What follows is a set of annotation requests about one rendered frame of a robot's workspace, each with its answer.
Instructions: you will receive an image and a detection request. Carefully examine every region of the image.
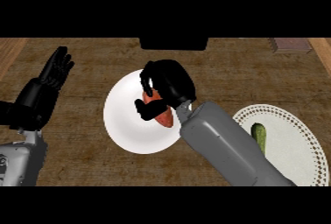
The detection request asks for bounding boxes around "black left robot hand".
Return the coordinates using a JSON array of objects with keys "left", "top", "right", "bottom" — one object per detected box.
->
[{"left": 0, "top": 45, "right": 77, "bottom": 131}]

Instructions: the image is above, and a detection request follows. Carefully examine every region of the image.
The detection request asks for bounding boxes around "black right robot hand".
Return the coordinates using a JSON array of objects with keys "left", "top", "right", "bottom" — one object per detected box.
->
[{"left": 133, "top": 59, "right": 198, "bottom": 122}]

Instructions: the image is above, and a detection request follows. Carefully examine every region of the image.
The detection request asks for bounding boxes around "orange sweet potato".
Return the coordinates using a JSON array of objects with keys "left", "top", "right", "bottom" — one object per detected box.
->
[{"left": 141, "top": 87, "right": 176, "bottom": 129}]

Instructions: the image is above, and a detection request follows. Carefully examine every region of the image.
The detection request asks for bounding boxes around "white round plate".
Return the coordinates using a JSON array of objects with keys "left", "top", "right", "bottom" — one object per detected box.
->
[{"left": 102, "top": 68, "right": 184, "bottom": 155}]

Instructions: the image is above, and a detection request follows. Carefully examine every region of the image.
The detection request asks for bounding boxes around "white round dotted placemat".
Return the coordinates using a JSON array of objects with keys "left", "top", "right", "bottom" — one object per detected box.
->
[{"left": 232, "top": 103, "right": 330, "bottom": 187}]

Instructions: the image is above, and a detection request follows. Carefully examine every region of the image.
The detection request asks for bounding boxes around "black box appliance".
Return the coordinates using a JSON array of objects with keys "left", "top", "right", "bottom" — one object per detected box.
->
[{"left": 139, "top": 37, "right": 210, "bottom": 51}]

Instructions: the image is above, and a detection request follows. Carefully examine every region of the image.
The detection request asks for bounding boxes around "green cucumber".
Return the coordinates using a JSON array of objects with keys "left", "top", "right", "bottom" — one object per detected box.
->
[{"left": 250, "top": 122, "right": 268, "bottom": 156}]

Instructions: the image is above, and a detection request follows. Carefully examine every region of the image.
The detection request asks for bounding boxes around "brown wooden block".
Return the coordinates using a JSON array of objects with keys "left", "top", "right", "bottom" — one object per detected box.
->
[{"left": 268, "top": 37, "right": 314, "bottom": 54}]

